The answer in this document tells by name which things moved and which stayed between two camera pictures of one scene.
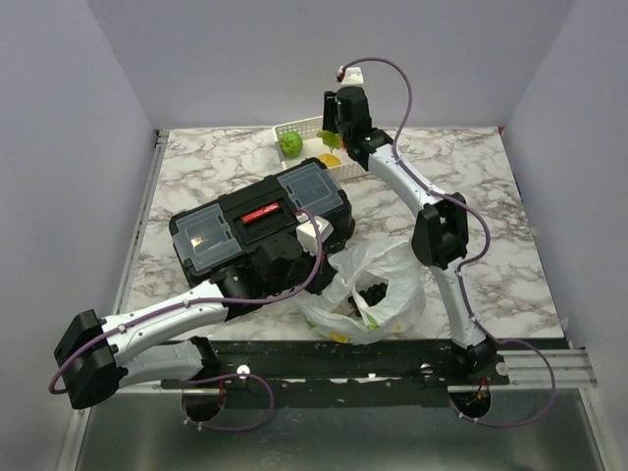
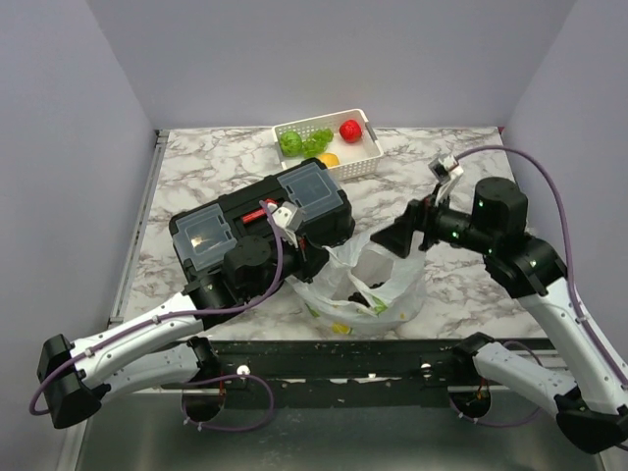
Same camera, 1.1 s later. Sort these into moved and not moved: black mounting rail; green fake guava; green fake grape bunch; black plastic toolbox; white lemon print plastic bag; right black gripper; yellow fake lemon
Moved: right black gripper; white lemon print plastic bag; green fake grape bunch
Not moved: green fake guava; black mounting rail; yellow fake lemon; black plastic toolbox
